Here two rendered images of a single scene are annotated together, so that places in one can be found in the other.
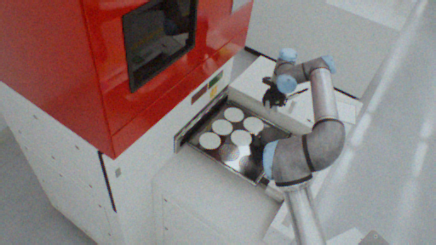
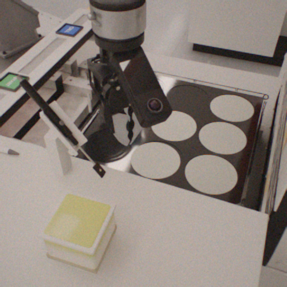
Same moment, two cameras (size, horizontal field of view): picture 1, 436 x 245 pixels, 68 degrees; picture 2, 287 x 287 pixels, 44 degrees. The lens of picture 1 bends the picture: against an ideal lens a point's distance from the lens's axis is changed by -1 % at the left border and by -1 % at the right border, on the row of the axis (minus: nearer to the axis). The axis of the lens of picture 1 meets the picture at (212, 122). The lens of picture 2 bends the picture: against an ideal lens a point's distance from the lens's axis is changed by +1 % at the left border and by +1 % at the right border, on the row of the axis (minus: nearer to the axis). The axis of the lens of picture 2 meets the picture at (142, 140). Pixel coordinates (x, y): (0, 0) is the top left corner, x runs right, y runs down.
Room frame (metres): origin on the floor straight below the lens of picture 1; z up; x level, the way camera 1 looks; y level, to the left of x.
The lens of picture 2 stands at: (1.57, -0.29, 1.42)
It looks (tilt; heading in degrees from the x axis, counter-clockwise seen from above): 44 degrees down; 173
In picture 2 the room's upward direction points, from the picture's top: straight up
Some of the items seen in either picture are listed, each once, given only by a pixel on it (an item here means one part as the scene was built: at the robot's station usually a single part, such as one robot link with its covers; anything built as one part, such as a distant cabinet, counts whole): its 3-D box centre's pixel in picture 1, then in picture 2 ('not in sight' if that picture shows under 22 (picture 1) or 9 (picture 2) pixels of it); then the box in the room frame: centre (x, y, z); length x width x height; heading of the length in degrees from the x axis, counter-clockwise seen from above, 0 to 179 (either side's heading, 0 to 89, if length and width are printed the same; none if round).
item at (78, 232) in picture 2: not in sight; (81, 232); (1.31, -0.34, 1.00); 0.07 x 0.07 x 0.07; 64
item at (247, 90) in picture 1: (293, 104); (39, 268); (1.30, -0.42, 0.89); 0.62 x 0.35 x 0.14; 62
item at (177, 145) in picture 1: (203, 119); (272, 146); (1.09, 0.05, 0.89); 0.44 x 0.02 x 0.10; 152
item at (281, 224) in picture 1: (305, 189); (47, 79); (0.78, -0.44, 0.89); 0.55 x 0.09 x 0.14; 152
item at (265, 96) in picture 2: (220, 163); (193, 82); (0.85, -0.06, 0.90); 0.37 x 0.01 x 0.01; 62
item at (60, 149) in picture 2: (290, 100); (65, 143); (1.17, -0.36, 1.03); 0.06 x 0.04 x 0.13; 62
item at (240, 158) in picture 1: (241, 138); (174, 126); (1.01, -0.15, 0.90); 0.34 x 0.34 x 0.01; 62
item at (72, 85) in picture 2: not in sight; (80, 86); (0.83, -0.35, 0.89); 0.08 x 0.03 x 0.03; 62
